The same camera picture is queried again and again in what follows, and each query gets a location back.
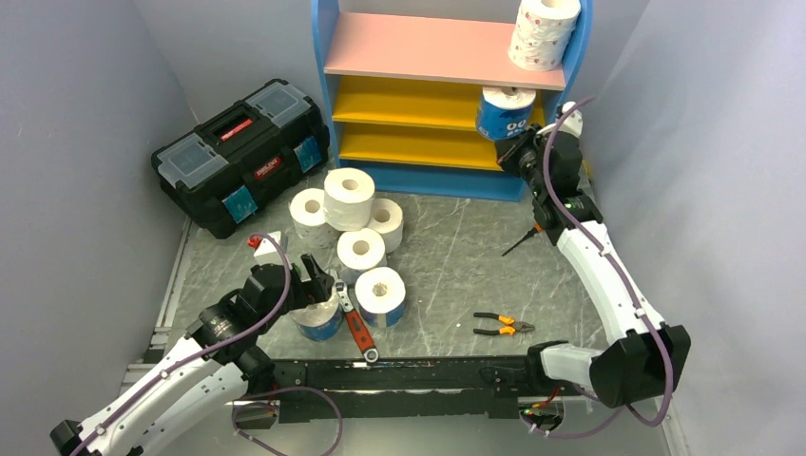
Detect blue roll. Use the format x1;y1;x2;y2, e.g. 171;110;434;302
475;86;537;141
355;267;406;328
288;291;343;342

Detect pink patterned paper towel roll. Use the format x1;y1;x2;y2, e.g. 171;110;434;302
508;0;582;72

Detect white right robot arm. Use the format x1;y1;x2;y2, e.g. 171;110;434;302
494;129;691;409

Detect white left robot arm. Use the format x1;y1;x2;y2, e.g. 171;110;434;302
49;254;336;455

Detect blue shelf with coloured boards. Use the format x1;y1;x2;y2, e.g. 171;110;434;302
311;1;593;201

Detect white roll front of pile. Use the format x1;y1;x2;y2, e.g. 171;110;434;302
336;228;387;285

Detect white roll of pile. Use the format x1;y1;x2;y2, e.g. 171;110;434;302
323;167;375;232
289;188;338;248
367;198;404;254
336;228;387;285

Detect white roll left of pile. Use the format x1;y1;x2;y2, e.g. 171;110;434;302
289;188;338;248

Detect white roll top of pile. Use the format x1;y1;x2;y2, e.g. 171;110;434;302
323;167;375;232

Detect red adjustable wrench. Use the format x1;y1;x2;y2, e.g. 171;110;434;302
335;279;379;363

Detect white roll right of pile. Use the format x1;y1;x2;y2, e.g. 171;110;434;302
367;198;404;254

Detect black plastic toolbox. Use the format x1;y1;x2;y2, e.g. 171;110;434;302
150;79;330;239

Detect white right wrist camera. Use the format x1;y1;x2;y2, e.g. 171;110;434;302
555;102;584;139

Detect orange handled screwdriver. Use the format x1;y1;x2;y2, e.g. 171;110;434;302
501;224;543;257

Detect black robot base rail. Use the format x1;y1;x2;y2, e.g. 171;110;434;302
233;355;586;423

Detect orange handled pliers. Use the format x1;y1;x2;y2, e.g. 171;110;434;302
473;312;535;336

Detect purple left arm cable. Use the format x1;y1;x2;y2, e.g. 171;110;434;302
72;233;344;456

